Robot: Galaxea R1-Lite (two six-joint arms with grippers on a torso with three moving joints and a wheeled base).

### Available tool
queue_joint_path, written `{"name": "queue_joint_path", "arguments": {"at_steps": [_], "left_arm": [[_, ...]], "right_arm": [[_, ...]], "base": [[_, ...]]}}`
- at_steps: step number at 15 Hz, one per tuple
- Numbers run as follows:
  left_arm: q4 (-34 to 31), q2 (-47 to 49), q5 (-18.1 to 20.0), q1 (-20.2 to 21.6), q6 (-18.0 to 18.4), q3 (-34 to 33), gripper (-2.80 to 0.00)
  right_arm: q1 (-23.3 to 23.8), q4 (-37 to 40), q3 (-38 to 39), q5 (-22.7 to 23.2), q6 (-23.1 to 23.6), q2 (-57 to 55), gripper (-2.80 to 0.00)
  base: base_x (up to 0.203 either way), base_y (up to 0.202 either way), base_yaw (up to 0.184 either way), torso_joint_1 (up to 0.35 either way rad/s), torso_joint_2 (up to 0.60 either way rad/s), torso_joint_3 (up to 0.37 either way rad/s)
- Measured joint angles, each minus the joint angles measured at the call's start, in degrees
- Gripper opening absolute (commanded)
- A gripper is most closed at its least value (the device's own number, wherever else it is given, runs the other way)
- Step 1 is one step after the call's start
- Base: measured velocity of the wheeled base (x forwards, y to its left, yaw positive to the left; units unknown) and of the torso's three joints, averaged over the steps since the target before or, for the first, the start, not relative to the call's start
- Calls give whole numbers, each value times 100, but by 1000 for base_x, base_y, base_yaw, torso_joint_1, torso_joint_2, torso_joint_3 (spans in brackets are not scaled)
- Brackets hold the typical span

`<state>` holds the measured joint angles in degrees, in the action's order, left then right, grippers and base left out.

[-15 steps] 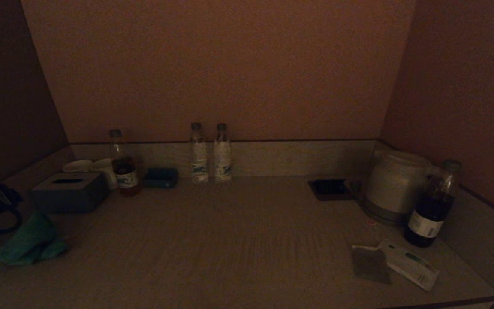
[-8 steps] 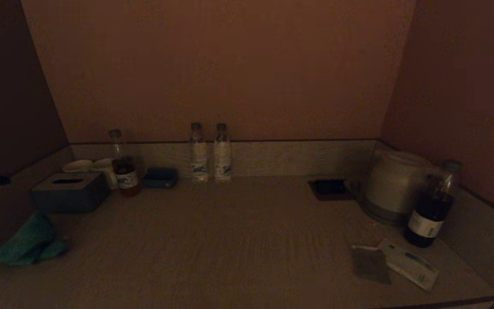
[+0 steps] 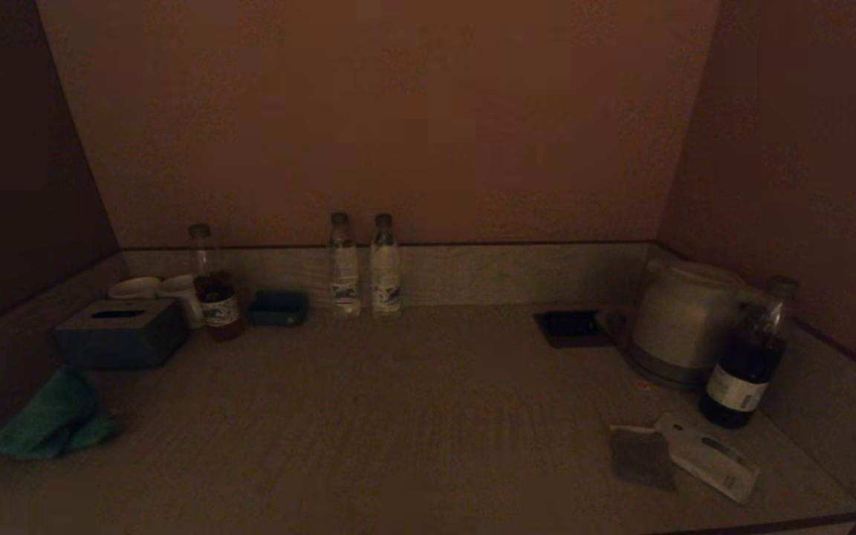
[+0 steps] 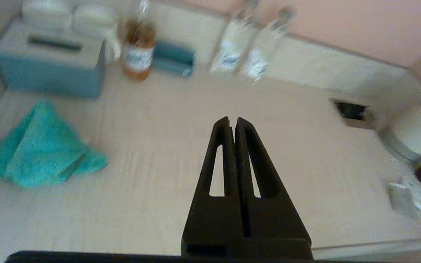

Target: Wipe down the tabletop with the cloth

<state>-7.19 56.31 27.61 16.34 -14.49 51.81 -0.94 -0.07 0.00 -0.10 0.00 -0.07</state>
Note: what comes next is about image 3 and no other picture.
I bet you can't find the green fluffy cloth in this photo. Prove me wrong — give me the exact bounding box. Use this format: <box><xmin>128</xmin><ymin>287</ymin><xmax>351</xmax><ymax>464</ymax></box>
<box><xmin>0</xmin><ymin>367</ymin><xmax>121</xmax><ymax>462</ymax></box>

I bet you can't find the clear water bottle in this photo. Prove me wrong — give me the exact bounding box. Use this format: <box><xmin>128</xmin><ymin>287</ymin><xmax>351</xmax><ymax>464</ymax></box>
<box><xmin>370</xmin><ymin>213</ymin><xmax>403</xmax><ymax>316</ymax></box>
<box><xmin>328</xmin><ymin>213</ymin><xmax>363</xmax><ymax>318</ymax></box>

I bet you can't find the small blue tray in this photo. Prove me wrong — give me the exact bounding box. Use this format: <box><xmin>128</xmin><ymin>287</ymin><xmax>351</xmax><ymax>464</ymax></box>
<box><xmin>248</xmin><ymin>291</ymin><xmax>309</xmax><ymax>327</ymax></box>

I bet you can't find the black recessed socket panel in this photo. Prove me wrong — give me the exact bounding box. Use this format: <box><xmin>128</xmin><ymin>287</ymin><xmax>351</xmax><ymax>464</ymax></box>
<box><xmin>533</xmin><ymin>310</ymin><xmax>615</xmax><ymax>348</ymax></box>

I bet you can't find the amber tea bottle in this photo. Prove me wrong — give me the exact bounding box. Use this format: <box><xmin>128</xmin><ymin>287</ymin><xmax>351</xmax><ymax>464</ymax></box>
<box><xmin>189</xmin><ymin>224</ymin><xmax>246</xmax><ymax>342</ymax></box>

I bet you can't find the white ceramic cup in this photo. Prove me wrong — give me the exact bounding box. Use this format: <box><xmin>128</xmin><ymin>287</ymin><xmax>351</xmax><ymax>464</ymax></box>
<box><xmin>158</xmin><ymin>275</ymin><xmax>206</xmax><ymax>329</ymax></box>

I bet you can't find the grey kettle base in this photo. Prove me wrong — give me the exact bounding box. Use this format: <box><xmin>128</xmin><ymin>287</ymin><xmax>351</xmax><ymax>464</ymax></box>
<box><xmin>623</xmin><ymin>343</ymin><xmax>713</xmax><ymax>392</ymax></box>

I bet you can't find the white electric kettle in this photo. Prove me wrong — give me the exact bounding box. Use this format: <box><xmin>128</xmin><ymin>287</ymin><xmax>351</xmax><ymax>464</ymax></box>
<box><xmin>625</xmin><ymin>259</ymin><xmax>761</xmax><ymax>376</ymax></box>

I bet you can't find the grey tea bag sachet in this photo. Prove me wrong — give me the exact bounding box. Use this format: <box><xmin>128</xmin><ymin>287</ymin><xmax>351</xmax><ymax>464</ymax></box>
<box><xmin>609</xmin><ymin>424</ymin><xmax>679</xmax><ymax>493</ymax></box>

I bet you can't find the white saucer dish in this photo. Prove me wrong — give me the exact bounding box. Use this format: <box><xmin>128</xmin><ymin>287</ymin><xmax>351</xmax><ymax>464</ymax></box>
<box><xmin>108</xmin><ymin>277</ymin><xmax>162</xmax><ymax>301</ymax></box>

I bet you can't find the grey tissue box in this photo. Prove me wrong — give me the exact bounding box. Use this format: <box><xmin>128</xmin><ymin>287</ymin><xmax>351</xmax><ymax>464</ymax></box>
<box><xmin>54</xmin><ymin>299</ymin><xmax>189</xmax><ymax>371</ymax></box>

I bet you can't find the dark cola bottle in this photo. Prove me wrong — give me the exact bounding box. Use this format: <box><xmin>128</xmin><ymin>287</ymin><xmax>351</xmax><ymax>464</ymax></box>
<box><xmin>699</xmin><ymin>276</ymin><xmax>802</xmax><ymax>429</ymax></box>

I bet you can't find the white paper sachet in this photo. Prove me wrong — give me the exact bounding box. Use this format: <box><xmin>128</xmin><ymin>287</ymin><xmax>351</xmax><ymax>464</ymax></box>
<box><xmin>653</xmin><ymin>412</ymin><xmax>762</xmax><ymax>505</ymax></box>

